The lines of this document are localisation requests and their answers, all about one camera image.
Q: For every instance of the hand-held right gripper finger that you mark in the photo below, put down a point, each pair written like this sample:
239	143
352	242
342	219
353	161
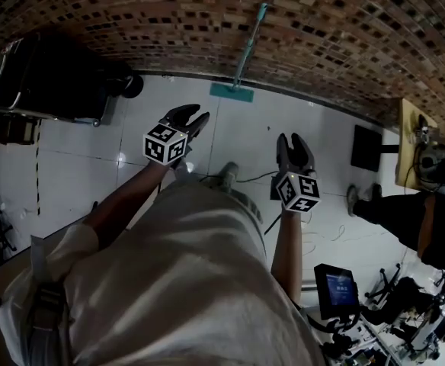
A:
301	153
282	151

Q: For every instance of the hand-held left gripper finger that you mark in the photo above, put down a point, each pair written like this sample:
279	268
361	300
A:
199	125
182	114

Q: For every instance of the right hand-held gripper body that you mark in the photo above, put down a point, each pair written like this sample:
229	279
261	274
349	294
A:
298	193

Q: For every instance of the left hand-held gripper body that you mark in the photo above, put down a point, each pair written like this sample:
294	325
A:
165	145

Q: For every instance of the teal mop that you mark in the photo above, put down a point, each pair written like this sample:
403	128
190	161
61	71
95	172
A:
250	48

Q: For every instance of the person's left forearm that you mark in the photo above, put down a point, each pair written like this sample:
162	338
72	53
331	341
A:
131	200

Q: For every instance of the person's right forearm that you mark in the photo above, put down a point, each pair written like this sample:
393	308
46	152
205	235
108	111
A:
287	257

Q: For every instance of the person's grey shoe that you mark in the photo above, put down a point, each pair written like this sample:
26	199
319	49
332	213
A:
228	174

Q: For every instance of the person's beige trousers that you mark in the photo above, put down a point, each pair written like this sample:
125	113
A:
241	204

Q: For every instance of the black floor mat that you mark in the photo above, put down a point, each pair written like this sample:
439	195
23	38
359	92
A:
366	149

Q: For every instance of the light wooden desk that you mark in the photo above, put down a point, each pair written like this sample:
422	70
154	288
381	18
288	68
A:
405	158

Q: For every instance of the small black monitor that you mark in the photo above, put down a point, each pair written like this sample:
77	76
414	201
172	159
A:
338	292

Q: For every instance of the black wheeled cart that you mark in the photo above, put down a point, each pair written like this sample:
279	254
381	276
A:
66	82

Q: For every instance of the person in white shirt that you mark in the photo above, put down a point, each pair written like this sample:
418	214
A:
169	280

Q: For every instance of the grey white round device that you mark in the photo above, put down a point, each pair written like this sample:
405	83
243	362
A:
439	166

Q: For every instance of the brown cardboard box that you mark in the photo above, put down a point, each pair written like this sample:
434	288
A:
9	130

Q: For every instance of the brown table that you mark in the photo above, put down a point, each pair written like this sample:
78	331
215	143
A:
1	284

